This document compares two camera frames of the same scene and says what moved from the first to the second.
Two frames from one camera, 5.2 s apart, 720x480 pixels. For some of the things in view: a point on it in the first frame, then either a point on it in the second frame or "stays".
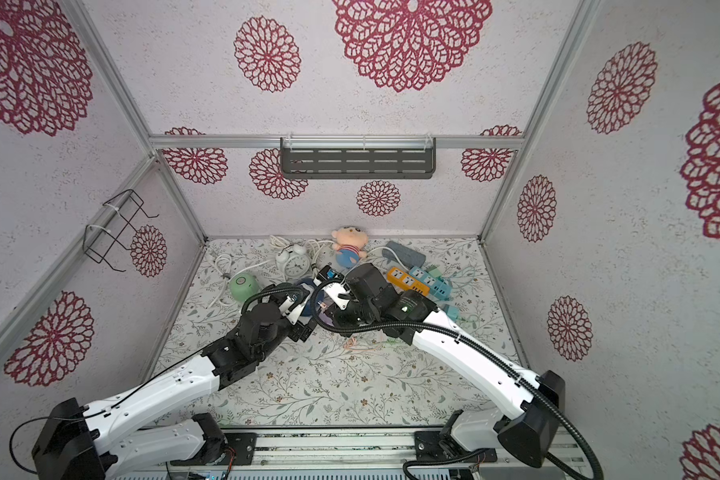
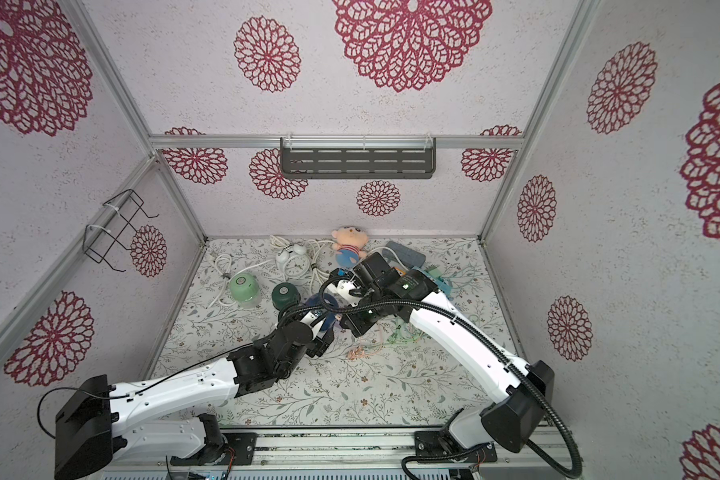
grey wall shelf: [358, 157] stays
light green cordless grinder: [243, 286] stays
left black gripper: [303, 330] → [322, 346]
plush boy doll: [349, 246] stays
